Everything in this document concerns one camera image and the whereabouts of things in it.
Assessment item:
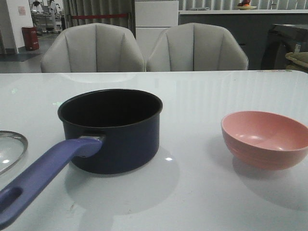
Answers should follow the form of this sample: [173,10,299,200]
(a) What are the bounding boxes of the dark blue saucepan purple handle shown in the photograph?
[0,89,163,229]

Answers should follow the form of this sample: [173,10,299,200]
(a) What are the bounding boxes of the pink bowl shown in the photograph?
[221,111,308,170]

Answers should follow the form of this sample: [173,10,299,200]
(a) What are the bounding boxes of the glass lid blue knob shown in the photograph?
[0,130,28,174]

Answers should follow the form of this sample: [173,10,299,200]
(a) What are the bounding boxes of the right grey upholstered chair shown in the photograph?
[147,23,249,72]

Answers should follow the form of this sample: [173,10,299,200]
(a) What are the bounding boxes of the grey upholstered chair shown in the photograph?
[147,23,249,72]
[40,23,146,73]

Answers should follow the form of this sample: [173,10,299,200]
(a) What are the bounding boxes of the left grey upholstered chair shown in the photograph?
[40,23,146,73]

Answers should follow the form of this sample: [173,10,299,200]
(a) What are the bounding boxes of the white cabinet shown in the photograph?
[135,0,179,59]

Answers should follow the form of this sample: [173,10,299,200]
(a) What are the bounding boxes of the red barrier belt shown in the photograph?
[71,13,129,20]

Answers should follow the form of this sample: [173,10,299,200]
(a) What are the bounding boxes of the dark grey counter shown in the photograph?
[179,9,308,70]

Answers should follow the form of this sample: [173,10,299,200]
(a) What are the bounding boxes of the fruit plate on counter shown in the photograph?
[236,0,257,10]

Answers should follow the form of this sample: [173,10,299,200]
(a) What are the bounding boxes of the dark appliance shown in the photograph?
[261,24,308,70]

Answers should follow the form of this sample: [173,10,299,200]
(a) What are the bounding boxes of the red bin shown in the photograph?
[22,26,39,51]

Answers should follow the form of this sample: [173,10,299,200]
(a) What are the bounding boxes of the beige cushion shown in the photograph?
[285,51,308,73]

